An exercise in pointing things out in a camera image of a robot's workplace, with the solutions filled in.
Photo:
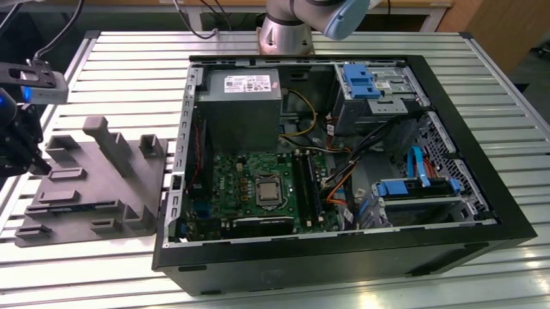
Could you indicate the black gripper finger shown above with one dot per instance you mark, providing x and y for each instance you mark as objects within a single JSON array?
[
  {"x": 10, "y": 165},
  {"x": 29, "y": 128}
]

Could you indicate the grey parts rack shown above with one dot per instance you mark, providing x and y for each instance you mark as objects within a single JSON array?
[{"x": 102, "y": 180}]

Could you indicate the dark RAM stick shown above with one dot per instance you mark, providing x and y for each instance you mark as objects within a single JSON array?
[
  {"x": 70, "y": 209},
  {"x": 315, "y": 193}
]

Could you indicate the dark chair base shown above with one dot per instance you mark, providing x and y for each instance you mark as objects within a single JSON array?
[{"x": 542, "y": 51}]

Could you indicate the blue plastic drive rail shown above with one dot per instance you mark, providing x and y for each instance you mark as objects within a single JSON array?
[{"x": 364, "y": 206}]

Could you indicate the silver CPU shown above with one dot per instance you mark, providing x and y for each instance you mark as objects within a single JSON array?
[{"x": 268, "y": 190}]

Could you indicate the black graphics card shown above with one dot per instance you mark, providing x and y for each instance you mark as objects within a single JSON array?
[{"x": 261, "y": 225}]

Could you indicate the blue drive bay latch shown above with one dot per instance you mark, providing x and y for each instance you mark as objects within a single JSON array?
[{"x": 357, "y": 80}]

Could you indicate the black PC case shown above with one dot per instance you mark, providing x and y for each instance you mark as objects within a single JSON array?
[{"x": 343, "y": 267}]

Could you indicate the grey metal drive cage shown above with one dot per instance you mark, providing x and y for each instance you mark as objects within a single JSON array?
[{"x": 385, "y": 109}]

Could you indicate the CPU socket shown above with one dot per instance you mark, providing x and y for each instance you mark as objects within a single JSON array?
[{"x": 268, "y": 205}]

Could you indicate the wooden cabinet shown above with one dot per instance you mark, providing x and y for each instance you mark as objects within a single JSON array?
[{"x": 507, "y": 29}]

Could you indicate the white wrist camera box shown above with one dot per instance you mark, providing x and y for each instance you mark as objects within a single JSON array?
[{"x": 49, "y": 93}]

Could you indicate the green motherboard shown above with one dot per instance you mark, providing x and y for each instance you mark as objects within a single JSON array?
[{"x": 229, "y": 167}]

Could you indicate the grey power supply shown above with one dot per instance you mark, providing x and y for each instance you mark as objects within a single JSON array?
[{"x": 240, "y": 122}]

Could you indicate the hard disk in blue carrier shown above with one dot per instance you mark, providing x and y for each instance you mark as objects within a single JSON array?
[{"x": 395, "y": 188}]

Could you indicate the white frame desk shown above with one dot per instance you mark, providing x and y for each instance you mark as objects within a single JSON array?
[{"x": 435, "y": 19}]

